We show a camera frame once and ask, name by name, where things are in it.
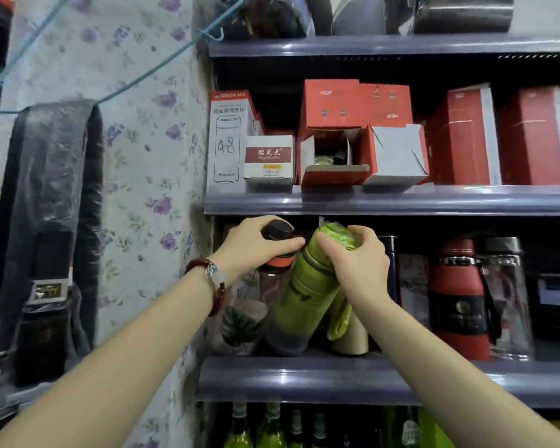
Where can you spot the person's right hand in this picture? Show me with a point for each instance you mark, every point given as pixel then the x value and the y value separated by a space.
pixel 361 270

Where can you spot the person's left hand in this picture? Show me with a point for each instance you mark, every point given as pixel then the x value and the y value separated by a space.
pixel 242 247

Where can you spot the person's left thumb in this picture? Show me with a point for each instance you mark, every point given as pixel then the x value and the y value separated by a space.
pixel 284 250

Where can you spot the person's right thumb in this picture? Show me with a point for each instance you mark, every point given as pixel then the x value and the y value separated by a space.
pixel 331 252

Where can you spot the clear bottle with black cap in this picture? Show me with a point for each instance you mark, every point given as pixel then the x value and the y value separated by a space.
pixel 280 230

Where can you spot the green plastic water bottle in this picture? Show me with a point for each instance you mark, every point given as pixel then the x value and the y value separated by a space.
pixel 303 293

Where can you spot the person's right forearm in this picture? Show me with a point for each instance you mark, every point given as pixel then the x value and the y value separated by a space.
pixel 438 373

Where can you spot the person's left forearm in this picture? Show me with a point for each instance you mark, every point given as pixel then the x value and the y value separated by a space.
pixel 112 368

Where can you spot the dark blue flask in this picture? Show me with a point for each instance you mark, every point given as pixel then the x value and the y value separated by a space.
pixel 392 270

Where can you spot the grey metal shelf board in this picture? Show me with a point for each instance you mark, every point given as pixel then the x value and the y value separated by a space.
pixel 392 200
pixel 392 45
pixel 331 377

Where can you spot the leaf print glass cup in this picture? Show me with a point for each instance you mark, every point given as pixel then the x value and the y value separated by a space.
pixel 242 321

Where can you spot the pale patterned box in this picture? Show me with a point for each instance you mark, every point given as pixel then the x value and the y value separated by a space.
pixel 413 284

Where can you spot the gold metal flask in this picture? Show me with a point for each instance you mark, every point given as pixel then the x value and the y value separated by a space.
pixel 352 338

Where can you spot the small white and red box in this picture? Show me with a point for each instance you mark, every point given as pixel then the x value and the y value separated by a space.
pixel 268 158

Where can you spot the silver flask in box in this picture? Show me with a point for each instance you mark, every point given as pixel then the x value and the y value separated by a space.
pixel 329 157

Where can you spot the open red box white flaps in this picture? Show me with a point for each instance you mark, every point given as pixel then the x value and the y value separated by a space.
pixel 396 153

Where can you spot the tall white bottle box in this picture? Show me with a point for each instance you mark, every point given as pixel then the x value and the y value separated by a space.
pixel 226 144

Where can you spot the red thermos bottle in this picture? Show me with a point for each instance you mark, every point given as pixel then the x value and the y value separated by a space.
pixel 457 293

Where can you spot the red cardboard box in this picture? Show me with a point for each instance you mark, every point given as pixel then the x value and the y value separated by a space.
pixel 386 104
pixel 331 104

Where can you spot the tall red and white box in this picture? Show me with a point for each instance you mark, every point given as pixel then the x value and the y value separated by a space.
pixel 462 139
pixel 532 139

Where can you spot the green glass bottle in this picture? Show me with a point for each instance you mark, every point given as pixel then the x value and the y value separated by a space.
pixel 269 429
pixel 297 431
pixel 319 431
pixel 238 429

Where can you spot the clear bottle with grey cap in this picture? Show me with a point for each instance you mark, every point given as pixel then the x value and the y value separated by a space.
pixel 508 298

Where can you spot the dark packaged item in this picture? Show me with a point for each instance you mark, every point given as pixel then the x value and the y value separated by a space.
pixel 557 303

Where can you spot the dark plastic wrapped item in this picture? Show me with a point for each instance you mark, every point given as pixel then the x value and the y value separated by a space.
pixel 270 16

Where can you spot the white garment tag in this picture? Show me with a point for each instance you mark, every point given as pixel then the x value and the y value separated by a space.
pixel 46 291

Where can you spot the grey plastic wrapped item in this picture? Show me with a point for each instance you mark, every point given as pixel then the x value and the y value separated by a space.
pixel 368 13

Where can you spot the dark garment in plastic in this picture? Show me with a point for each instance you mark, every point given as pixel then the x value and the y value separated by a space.
pixel 46 205

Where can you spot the silver wrapped roll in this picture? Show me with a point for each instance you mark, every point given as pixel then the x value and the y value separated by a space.
pixel 462 13

